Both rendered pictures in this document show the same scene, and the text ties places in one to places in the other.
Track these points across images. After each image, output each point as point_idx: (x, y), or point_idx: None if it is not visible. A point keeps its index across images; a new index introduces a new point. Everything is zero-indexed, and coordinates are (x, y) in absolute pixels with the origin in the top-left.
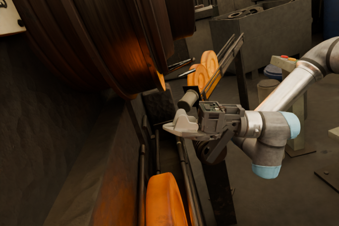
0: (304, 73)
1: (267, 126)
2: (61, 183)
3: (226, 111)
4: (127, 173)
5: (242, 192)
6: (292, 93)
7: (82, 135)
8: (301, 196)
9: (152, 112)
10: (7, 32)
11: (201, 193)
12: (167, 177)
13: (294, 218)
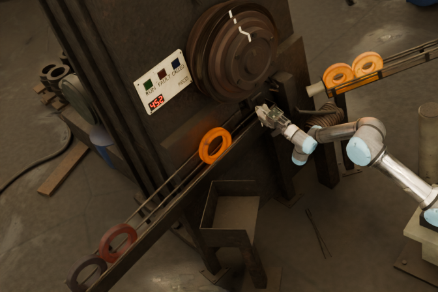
0: (351, 128)
1: (292, 139)
2: (192, 115)
3: (281, 120)
4: (216, 120)
5: (363, 178)
6: (339, 133)
7: (207, 102)
8: (391, 212)
9: (274, 88)
10: (186, 85)
11: (338, 154)
12: (217, 130)
13: (365, 216)
